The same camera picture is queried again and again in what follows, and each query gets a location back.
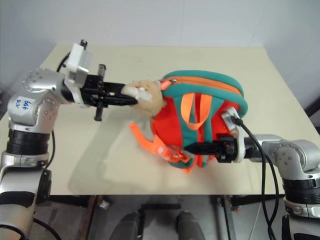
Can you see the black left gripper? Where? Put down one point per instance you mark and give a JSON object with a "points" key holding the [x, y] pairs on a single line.
{"points": [[91, 91]]}

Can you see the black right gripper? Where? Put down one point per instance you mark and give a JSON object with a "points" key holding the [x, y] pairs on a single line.
{"points": [[226, 148]]}

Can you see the beige plush toy pendant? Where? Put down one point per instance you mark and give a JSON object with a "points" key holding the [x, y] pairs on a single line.
{"points": [[147, 96]]}

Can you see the orange and green backpack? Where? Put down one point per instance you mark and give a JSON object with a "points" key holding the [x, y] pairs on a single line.
{"points": [[200, 105]]}

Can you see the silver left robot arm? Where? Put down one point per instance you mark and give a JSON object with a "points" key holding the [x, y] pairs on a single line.
{"points": [[27, 110]]}

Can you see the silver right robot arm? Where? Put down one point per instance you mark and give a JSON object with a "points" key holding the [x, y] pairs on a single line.
{"points": [[292, 155]]}

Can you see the black flat bar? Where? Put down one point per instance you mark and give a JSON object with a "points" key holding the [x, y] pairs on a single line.
{"points": [[161, 207]]}

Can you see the metal table leg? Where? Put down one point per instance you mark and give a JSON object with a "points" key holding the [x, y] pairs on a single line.
{"points": [[226, 220]]}

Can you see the dark rounded shape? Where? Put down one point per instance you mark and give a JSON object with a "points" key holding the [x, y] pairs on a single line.
{"points": [[131, 226], [190, 226]]}

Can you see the small white object under table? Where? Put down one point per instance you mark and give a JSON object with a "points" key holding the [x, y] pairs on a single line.
{"points": [[104, 204]]}

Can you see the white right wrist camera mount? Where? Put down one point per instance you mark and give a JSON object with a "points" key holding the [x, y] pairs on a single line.
{"points": [[231, 120]]}

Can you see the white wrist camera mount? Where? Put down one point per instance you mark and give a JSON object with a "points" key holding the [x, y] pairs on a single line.
{"points": [[231, 120], [78, 60]]}

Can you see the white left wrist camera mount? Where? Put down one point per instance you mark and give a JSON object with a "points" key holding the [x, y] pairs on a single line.
{"points": [[78, 60]]}

